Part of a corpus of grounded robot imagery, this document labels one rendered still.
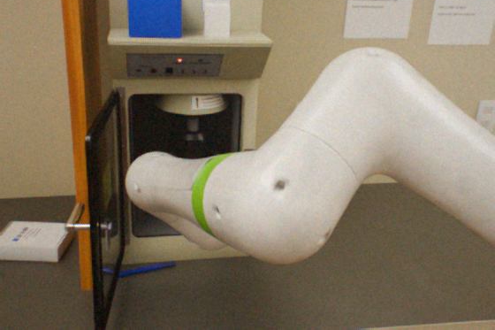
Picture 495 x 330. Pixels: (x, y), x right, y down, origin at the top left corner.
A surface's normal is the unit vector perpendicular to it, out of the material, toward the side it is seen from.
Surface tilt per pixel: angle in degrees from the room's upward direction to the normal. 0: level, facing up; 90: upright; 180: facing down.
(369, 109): 61
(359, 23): 90
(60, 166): 90
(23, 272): 0
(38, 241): 0
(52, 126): 90
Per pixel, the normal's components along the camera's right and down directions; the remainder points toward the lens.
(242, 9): 0.18, 0.36
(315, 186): 0.34, -0.24
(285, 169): -0.12, -0.58
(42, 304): 0.04, -0.93
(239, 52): 0.10, 0.91
